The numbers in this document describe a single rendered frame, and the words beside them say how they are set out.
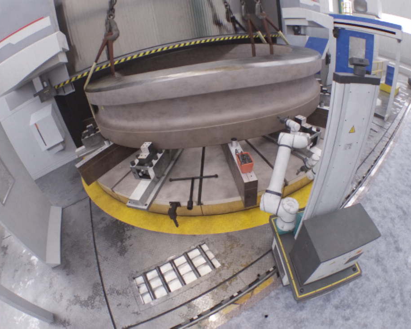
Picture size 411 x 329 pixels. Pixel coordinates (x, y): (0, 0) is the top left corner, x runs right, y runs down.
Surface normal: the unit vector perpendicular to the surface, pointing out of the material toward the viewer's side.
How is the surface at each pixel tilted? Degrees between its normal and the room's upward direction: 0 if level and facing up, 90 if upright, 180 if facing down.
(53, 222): 37
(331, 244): 0
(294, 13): 90
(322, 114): 90
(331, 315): 0
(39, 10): 90
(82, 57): 90
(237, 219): 0
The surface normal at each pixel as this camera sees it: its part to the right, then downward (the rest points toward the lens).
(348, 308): -0.14, -0.79
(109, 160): 0.79, 0.28
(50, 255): 0.40, -0.87
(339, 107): 0.07, 0.60
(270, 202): -0.43, -0.23
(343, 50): -0.86, 0.40
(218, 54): -0.25, 0.62
